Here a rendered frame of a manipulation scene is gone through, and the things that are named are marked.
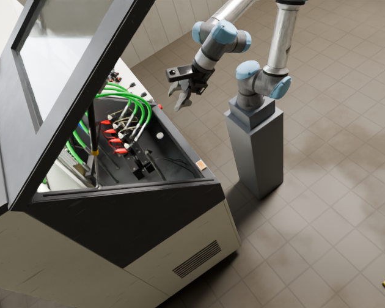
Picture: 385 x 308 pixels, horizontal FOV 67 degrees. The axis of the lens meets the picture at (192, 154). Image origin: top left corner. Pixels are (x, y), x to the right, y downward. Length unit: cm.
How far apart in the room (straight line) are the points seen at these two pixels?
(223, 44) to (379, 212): 171
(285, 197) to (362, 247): 57
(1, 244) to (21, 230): 7
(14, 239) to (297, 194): 184
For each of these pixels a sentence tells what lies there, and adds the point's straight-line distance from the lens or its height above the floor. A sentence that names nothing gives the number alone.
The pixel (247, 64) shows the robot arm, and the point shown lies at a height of 113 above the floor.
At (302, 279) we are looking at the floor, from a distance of 211.
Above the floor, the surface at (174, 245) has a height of 69.
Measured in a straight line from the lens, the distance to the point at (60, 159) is 134.
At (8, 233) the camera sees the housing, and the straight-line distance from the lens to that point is 103.
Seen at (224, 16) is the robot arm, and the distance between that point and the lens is 119.
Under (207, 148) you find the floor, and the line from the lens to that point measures 261.
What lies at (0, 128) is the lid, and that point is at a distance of 117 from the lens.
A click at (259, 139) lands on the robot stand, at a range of 169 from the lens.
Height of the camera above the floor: 206
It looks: 52 degrees down
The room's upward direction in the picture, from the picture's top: 24 degrees counter-clockwise
